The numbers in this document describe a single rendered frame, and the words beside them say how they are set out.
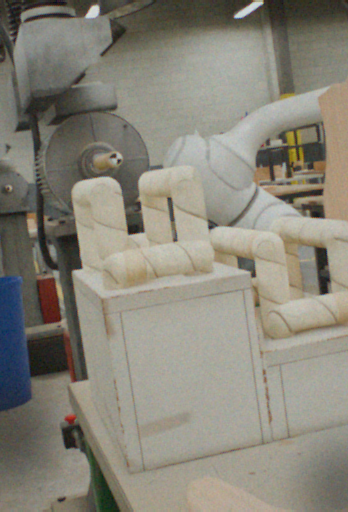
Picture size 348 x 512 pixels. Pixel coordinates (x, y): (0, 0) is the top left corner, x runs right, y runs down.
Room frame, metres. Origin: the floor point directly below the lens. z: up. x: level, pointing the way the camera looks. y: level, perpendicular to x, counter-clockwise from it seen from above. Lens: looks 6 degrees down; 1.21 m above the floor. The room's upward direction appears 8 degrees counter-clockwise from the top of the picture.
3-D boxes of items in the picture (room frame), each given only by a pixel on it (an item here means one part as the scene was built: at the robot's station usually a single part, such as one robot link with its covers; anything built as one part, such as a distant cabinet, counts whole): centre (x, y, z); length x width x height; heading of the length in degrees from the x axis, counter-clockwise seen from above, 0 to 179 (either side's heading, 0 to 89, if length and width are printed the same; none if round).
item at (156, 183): (0.86, -0.01, 1.20); 0.20 x 0.03 x 0.03; 12
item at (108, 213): (0.76, 0.05, 1.15); 0.03 x 0.03 x 0.09
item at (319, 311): (0.79, -0.15, 1.04); 0.11 x 0.03 x 0.03; 103
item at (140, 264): (0.75, 0.01, 1.12); 0.11 x 0.03 x 0.03; 103
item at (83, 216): (0.92, 0.09, 1.15); 0.03 x 0.03 x 0.09
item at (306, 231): (0.89, -0.17, 1.12); 0.20 x 0.03 x 0.03; 12
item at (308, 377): (0.88, -0.13, 0.98); 0.27 x 0.16 x 0.09; 13
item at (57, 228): (2.06, 0.19, 1.11); 0.36 x 0.24 x 0.04; 13
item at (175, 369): (0.85, 0.02, 1.02); 0.27 x 0.15 x 0.17; 13
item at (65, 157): (2.00, 0.17, 1.25); 0.41 x 0.27 x 0.26; 13
